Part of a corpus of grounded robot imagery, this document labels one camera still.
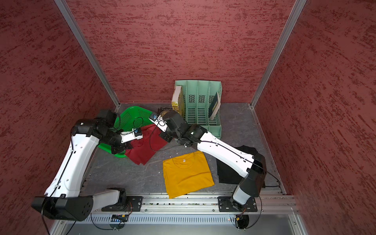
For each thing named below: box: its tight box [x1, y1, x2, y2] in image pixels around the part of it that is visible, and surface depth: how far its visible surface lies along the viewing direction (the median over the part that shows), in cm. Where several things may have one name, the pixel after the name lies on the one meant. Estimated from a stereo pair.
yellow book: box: [171, 85, 184, 118], surface depth 90 cm
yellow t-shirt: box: [162, 150, 215, 199], surface depth 85 cm
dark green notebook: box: [208, 91, 221, 121], surface depth 105 cm
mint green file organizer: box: [174, 80, 223, 140], surface depth 107 cm
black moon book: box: [157, 106, 173, 116], surface depth 116 cm
